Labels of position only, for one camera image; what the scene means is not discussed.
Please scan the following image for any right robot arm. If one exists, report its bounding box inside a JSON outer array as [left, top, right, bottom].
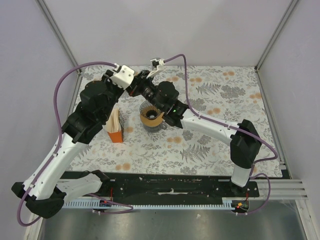
[[126, 70, 262, 197]]

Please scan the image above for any coffee filter paper box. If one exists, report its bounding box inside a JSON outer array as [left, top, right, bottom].
[[106, 108, 125, 143]]

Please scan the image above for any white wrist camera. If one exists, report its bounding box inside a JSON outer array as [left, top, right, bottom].
[[147, 58, 165, 78], [110, 64, 135, 90]]

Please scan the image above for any right aluminium corner post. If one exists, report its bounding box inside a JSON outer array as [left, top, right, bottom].
[[254, 0, 301, 72]]

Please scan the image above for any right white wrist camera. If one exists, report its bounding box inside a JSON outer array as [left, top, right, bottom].
[[147, 58, 165, 78]]

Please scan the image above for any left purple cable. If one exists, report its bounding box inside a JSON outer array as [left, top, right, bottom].
[[16, 61, 135, 227]]

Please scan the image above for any aluminium frame rail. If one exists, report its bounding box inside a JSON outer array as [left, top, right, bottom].
[[254, 179, 308, 200]]

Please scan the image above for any aluminium corner post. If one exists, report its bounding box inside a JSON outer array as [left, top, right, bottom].
[[35, 0, 78, 67], [254, 0, 301, 72]]

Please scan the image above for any grey glass dripper cone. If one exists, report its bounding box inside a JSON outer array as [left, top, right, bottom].
[[139, 101, 161, 120]]

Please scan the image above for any glass measuring pitcher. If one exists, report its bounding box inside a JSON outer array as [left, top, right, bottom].
[[143, 122, 168, 133]]

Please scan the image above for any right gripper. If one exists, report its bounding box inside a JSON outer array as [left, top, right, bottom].
[[125, 71, 165, 113]]

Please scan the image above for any white slotted cable duct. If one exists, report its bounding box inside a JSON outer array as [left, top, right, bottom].
[[62, 197, 241, 210]]

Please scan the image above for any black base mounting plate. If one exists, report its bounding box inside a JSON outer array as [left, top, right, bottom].
[[97, 172, 260, 199]]

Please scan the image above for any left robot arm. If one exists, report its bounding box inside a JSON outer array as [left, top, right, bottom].
[[11, 65, 135, 219]]

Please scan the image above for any purple cable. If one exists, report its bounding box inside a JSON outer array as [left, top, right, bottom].
[[163, 53, 279, 215], [16, 61, 135, 227]]

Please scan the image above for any floral patterned table mat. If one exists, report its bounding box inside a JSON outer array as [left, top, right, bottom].
[[68, 66, 282, 178]]

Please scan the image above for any wooden dripper ring holder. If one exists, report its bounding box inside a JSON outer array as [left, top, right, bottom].
[[140, 109, 164, 127]]

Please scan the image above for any left aluminium corner post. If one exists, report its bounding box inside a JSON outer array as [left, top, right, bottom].
[[35, 0, 78, 67]]

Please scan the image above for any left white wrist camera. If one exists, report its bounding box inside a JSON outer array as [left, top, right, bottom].
[[110, 64, 135, 90]]

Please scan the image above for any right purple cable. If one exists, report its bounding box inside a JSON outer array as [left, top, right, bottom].
[[163, 53, 279, 215]]

